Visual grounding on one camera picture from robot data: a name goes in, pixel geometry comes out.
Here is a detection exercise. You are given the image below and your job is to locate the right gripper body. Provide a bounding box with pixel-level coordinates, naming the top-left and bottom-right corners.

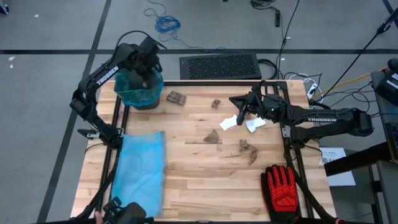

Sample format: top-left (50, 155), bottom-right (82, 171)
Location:
top-left (248, 90), bottom-right (290, 122)

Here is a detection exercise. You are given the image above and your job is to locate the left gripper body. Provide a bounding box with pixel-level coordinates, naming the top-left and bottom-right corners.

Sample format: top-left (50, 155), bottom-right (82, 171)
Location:
top-left (133, 51), bottom-right (162, 81)

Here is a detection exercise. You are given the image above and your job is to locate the white paper piece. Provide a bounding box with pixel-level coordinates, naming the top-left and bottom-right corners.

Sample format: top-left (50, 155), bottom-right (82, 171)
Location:
top-left (219, 114), bottom-right (239, 131)
top-left (244, 116), bottom-right (267, 134)

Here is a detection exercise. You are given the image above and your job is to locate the teal used trash bag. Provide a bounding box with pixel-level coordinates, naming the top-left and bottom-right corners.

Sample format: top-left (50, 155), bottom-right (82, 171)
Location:
top-left (114, 67), bottom-right (165, 107)

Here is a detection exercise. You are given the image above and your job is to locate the long brown paper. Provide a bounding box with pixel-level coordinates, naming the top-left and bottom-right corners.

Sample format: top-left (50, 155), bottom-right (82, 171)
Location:
top-left (238, 139), bottom-right (259, 166)

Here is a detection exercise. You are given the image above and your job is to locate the brown paper wad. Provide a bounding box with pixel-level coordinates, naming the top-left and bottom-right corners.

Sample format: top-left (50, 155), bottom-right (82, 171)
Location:
top-left (203, 129), bottom-right (221, 144)

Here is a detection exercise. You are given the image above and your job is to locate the grey trash bin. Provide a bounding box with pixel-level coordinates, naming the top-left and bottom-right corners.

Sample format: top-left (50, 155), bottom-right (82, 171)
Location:
top-left (114, 67), bottom-right (165, 110)

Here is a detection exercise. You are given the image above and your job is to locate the brown corrugated cardboard piece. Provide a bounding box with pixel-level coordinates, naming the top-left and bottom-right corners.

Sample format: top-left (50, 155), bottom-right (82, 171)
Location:
top-left (165, 90), bottom-right (187, 106)

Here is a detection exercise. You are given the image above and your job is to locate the light blue fresh trash bag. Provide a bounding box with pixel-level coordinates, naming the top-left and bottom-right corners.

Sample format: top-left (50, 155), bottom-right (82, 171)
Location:
top-left (111, 130), bottom-right (167, 218)

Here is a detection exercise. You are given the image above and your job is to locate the black perforated computer case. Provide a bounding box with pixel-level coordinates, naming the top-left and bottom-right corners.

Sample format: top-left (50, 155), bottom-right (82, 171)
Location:
top-left (179, 52), bottom-right (262, 80)

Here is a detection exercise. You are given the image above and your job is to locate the red and black work glove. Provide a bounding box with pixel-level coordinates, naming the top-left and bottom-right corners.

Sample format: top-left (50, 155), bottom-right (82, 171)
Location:
top-left (260, 164), bottom-right (302, 222)

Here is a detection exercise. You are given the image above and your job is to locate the white printed paper sheet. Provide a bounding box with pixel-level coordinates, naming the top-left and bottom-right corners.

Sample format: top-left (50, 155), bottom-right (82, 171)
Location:
top-left (319, 147), bottom-right (356, 187)

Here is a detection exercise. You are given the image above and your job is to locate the black tripod pole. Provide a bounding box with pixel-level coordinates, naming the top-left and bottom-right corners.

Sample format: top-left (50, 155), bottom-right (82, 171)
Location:
top-left (323, 6), bottom-right (398, 94)

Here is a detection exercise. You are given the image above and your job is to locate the black bench beam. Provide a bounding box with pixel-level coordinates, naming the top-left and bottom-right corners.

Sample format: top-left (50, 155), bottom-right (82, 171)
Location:
top-left (323, 141), bottom-right (398, 177)

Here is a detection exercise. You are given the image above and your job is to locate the black electronic device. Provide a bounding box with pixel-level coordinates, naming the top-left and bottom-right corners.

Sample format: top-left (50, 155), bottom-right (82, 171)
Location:
top-left (371, 57), bottom-right (398, 106)

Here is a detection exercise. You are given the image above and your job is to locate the grey cart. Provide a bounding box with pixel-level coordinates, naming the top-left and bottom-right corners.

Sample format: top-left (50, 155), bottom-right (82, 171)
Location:
top-left (368, 160), bottom-right (398, 224)

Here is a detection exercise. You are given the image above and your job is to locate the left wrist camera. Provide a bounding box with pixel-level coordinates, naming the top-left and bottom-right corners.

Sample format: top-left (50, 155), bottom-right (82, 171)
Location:
top-left (139, 36), bottom-right (160, 53)

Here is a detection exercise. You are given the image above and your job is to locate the black cable coil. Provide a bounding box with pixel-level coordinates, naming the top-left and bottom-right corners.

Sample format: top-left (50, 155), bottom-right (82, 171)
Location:
top-left (257, 58), bottom-right (280, 80)

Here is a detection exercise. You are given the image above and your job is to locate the black aluminium table frame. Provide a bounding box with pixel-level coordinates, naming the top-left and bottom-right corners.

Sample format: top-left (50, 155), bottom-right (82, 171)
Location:
top-left (74, 80), bottom-right (336, 224)

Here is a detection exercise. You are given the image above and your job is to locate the blue cable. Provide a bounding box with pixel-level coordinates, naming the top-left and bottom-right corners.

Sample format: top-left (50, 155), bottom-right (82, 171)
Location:
top-left (143, 0), bottom-right (228, 52)

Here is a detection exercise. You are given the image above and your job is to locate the yellow cable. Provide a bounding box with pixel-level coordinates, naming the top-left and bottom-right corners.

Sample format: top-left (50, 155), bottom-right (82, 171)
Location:
top-left (312, 67), bottom-right (389, 100)

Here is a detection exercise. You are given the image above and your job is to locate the long black cable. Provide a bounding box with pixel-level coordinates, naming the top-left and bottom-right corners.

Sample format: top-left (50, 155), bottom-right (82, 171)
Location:
top-left (276, 0), bottom-right (302, 77)

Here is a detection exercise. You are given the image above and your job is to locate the black metal foot bracket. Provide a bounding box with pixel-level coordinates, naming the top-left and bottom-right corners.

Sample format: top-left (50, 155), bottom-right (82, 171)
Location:
top-left (77, 128), bottom-right (101, 139)

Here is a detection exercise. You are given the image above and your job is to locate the black cable bundle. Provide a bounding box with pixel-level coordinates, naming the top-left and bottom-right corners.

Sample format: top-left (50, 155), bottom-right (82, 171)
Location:
top-left (250, 0), bottom-right (277, 10)

